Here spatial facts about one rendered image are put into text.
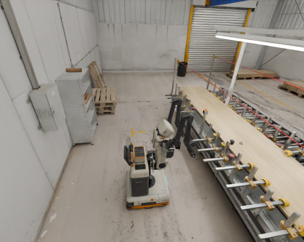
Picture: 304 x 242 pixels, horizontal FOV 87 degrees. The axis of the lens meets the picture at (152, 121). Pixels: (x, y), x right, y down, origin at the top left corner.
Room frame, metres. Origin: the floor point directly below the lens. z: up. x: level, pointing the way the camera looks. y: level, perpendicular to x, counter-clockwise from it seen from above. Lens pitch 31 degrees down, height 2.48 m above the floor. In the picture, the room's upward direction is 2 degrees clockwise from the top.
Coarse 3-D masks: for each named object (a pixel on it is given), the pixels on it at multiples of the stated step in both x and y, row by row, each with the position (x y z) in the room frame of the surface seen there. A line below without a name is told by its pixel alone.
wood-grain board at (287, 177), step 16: (192, 96) 3.89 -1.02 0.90; (208, 96) 3.92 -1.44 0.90; (208, 112) 3.01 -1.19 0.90; (224, 112) 3.04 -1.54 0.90; (224, 128) 2.42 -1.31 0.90; (240, 128) 2.44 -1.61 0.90; (256, 144) 1.99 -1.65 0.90; (272, 144) 2.01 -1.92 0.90; (240, 160) 1.63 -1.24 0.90; (256, 160) 1.63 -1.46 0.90; (272, 160) 1.64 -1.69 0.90; (288, 160) 1.66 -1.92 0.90; (256, 176) 1.36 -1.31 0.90; (272, 176) 1.37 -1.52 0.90; (288, 176) 1.38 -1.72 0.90; (288, 192) 1.15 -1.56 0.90; (288, 208) 0.96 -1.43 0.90
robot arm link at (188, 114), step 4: (188, 112) 1.61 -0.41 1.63; (184, 116) 1.54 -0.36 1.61; (188, 116) 1.54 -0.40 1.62; (180, 120) 1.57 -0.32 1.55; (184, 120) 1.54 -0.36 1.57; (180, 124) 1.54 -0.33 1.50; (184, 124) 1.55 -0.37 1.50; (180, 128) 1.54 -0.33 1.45; (176, 132) 1.57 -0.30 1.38; (180, 132) 1.54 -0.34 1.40; (176, 136) 1.54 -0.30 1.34; (180, 136) 1.54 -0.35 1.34; (176, 140) 1.52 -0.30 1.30; (176, 144) 1.51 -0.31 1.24
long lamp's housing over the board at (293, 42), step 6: (228, 36) 2.83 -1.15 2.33; (234, 36) 2.67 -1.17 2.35; (240, 36) 2.55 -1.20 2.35; (246, 36) 2.43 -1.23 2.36; (252, 36) 2.33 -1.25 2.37; (258, 36) 2.23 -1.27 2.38; (264, 36) 2.17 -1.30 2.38; (270, 42) 2.00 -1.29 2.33; (276, 42) 1.93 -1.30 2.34; (282, 42) 1.86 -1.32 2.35; (288, 42) 1.80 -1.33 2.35; (294, 42) 1.73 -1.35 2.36; (300, 42) 1.68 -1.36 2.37
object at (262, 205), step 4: (280, 200) 1.01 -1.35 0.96; (256, 204) 0.96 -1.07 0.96; (260, 204) 0.96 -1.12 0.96; (264, 204) 0.96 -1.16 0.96; (272, 204) 0.96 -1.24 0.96; (276, 204) 0.97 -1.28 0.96; (280, 204) 0.97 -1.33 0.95; (240, 208) 0.92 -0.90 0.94; (244, 208) 0.91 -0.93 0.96; (248, 208) 0.91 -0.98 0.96; (252, 208) 0.92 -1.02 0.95; (256, 208) 0.93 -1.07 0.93
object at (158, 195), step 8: (128, 176) 1.81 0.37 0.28; (152, 176) 1.82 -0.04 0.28; (160, 176) 1.82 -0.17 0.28; (128, 184) 1.65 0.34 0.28; (152, 184) 1.67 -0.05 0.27; (160, 184) 1.66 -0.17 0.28; (128, 192) 1.51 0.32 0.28; (152, 192) 1.52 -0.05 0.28; (160, 192) 1.53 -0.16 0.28; (168, 192) 1.54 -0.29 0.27; (128, 200) 1.39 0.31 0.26; (136, 200) 1.40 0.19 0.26; (144, 200) 1.41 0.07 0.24; (152, 200) 1.42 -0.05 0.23; (160, 200) 1.44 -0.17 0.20; (168, 200) 1.47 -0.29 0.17; (128, 208) 1.37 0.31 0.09
